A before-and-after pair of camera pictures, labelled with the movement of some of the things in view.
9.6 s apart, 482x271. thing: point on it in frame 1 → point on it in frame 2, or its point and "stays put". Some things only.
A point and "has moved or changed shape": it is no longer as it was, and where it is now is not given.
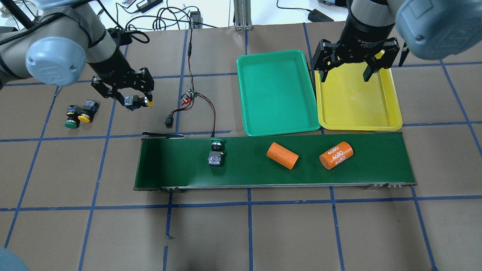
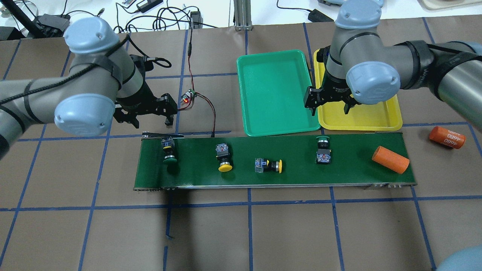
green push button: [73, 112] has moved or changed shape
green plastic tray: [277, 94] stays put
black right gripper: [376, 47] → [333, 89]
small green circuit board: [190, 94] stays put
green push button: [215, 156] → [323, 153]
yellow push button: [132, 102] has moved or changed shape
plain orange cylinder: [283, 156] → [391, 159]
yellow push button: [90, 108] has moved or changed shape
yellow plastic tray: [345, 102] stays put
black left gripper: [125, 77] → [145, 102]
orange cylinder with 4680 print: [336, 155] → [447, 137]
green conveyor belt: [379, 159] stays put
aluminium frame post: [242, 14] stays put
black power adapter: [315, 15] stays put
